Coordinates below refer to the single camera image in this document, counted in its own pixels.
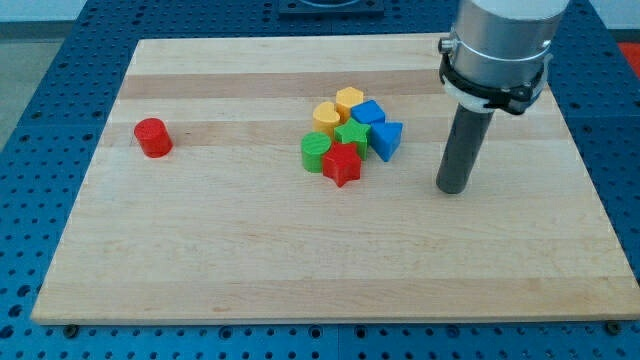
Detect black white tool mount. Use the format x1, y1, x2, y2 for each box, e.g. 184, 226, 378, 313
439, 54, 553, 116

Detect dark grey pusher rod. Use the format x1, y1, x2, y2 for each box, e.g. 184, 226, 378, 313
436, 105, 493, 194

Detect red cylinder block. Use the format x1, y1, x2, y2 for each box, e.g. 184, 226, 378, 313
134, 118, 173, 158

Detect green star block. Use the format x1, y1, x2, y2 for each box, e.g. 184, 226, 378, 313
334, 118, 371, 160

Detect blue cube block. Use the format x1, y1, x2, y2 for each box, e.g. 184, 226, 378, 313
351, 100, 386, 124

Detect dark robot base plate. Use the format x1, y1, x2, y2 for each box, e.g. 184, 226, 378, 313
277, 0, 385, 17

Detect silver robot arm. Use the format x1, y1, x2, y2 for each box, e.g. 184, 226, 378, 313
436, 0, 569, 194

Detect yellow heart block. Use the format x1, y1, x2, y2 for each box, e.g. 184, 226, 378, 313
312, 101, 341, 139

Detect red star block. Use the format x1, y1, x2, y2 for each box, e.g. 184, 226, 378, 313
322, 142, 362, 187

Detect blue triangle block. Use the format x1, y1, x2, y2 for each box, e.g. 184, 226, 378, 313
370, 122, 404, 162

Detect wooden board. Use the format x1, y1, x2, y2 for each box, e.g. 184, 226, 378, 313
31, 34, 639, 325

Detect green cylinder block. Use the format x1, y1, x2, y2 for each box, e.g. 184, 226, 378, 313
301, 132, 332, 173

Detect yellow hexagon block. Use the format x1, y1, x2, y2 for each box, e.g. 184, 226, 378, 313
335, 87, 364, 123

